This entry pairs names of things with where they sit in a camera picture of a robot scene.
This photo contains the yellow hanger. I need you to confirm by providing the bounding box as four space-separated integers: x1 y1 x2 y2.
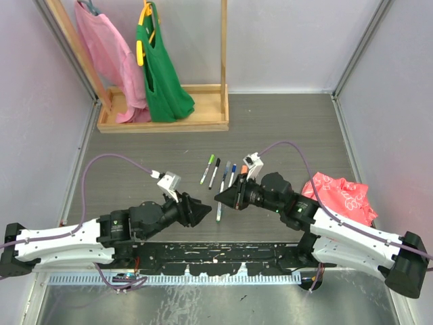
136 1 162 68

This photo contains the white pen green tip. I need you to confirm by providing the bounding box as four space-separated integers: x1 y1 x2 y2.
200 162 212 185

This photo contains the orange highlighter cap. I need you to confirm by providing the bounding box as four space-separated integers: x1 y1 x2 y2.
240 165 248 174

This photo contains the pink shirt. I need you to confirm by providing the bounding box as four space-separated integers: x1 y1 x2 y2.
74 1 151 123

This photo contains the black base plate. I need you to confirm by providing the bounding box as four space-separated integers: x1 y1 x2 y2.
106 242 319 276

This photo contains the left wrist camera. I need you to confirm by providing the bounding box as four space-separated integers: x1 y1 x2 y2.
150 170 181 203

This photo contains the grey slotted cable duct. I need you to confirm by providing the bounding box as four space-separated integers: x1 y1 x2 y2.
47 272 302 286

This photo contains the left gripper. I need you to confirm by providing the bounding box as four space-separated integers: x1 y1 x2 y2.
141 188 211 240

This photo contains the black white marker pen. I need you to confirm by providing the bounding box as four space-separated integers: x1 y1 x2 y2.
208 158 221 190

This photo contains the blue grey hanger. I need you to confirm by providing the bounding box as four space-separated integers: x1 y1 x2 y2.
78 0 101 16

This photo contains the green tank top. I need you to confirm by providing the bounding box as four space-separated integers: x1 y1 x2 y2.
136 2 196 123

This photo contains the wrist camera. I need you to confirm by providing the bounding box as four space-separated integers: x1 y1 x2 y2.
150 170 181 203
243 152 264 180

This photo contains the white pen black tip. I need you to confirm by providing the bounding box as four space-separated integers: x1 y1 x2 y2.
228 170 235 188

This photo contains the red patterned cloth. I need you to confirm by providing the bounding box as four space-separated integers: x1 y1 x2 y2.
313 172 378 226

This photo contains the wooden clothes rack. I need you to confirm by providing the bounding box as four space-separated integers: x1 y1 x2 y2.
47 1 229 133

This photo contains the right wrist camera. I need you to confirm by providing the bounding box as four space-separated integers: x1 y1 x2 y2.
243 152 264 180

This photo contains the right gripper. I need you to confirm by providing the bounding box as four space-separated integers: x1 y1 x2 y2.
215 172 283 213

